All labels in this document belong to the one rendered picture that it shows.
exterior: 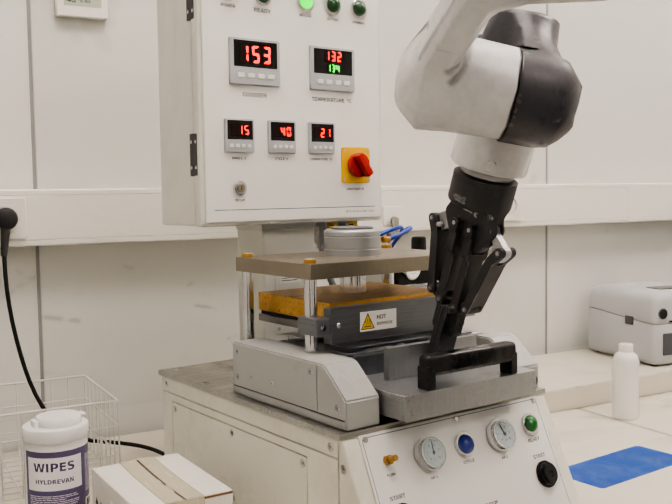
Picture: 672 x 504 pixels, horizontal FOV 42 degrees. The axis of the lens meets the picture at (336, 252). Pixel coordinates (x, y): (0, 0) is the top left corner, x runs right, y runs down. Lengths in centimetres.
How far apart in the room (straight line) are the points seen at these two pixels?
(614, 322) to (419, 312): 106
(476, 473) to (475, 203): 33
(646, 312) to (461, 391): 109
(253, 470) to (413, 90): 55
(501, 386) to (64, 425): 58
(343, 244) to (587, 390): 85
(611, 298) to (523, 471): 108
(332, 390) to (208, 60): 50
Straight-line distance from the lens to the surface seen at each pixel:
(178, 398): 132
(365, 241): 117
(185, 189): 126
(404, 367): 106
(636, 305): 210
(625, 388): 177
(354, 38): 139
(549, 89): 87
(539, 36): 93
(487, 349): 106
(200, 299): 172
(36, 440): 123
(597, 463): 151
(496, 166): 96
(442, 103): 85
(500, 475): 111
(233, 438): 119
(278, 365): 108
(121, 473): 118
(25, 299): 164
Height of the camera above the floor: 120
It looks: 4 degrees down
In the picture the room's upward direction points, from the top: 1 degrees counter-clockwise
